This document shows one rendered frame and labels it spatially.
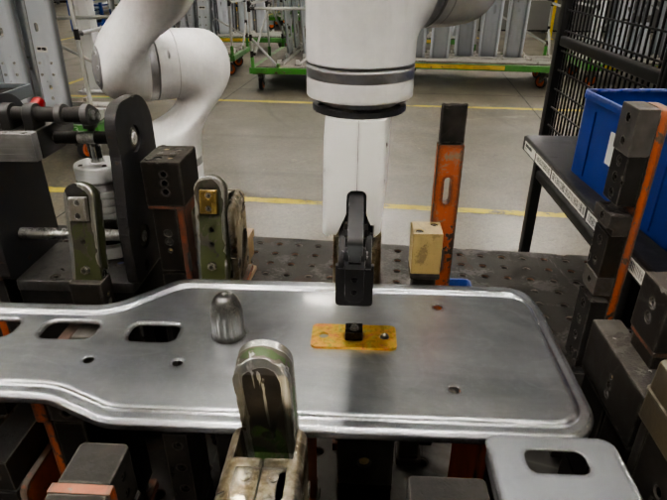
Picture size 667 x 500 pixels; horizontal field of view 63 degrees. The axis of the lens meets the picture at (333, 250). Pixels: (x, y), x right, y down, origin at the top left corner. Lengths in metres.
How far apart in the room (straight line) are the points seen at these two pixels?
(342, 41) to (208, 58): 0.64
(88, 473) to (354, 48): 0.37
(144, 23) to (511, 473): 0.79
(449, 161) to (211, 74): 0.54
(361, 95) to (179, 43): 0.65
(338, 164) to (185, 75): 0.64
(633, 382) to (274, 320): 0.34
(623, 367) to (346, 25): 0.39
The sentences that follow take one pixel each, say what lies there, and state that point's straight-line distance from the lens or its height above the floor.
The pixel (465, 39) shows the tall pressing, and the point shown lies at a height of 0.51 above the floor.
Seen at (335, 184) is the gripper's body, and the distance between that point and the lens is 0.42.
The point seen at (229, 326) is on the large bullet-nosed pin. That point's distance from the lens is 0.54.
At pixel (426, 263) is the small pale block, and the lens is 0.63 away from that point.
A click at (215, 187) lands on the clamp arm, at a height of 1.10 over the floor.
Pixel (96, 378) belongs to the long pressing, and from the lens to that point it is 0.55.
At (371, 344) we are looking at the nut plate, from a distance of 0.54.
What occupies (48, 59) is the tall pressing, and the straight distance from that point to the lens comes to 5.02.
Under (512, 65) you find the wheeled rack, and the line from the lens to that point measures 7.19.
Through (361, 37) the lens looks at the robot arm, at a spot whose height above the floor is 1.29.
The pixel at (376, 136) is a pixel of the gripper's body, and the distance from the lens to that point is 0.42.
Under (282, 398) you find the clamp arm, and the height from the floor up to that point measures 1.08.
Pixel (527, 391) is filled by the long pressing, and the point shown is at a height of 1.00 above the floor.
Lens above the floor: 1.33
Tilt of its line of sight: 27 degrees down
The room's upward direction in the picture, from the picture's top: straight up
